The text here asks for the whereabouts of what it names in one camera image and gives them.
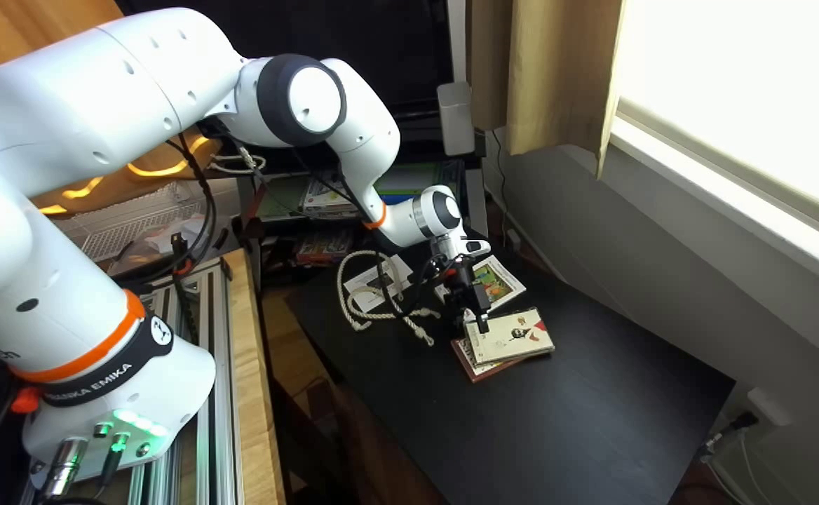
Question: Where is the white book with small figure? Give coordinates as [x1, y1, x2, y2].
[460, 305, 558, 367]

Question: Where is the wide tan curtain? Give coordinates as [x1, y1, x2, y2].
[465, 0, 627, 182]

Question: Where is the black television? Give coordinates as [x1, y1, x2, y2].
[116, 0, 457, 142]

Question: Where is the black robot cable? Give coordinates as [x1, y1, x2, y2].
[111, 130, 226, 292]

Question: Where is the white power strip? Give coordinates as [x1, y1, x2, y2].
[704, 384, 798, 471]

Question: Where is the light wooden mounting board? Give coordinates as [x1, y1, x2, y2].
[220, 243, 289, 505]

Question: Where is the yellow curved object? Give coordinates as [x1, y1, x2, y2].
[32, 131, 220, 219]

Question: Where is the white box device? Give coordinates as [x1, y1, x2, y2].
[436, 78, 481, 159]

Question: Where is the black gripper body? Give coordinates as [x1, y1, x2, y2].
[423, 232, 495, 316]

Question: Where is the white book with colourful illustration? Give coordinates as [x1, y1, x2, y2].
[468, 256, 530, 320]

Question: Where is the aluminium rail frame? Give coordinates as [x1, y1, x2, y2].
[15, 257, 247, 505]

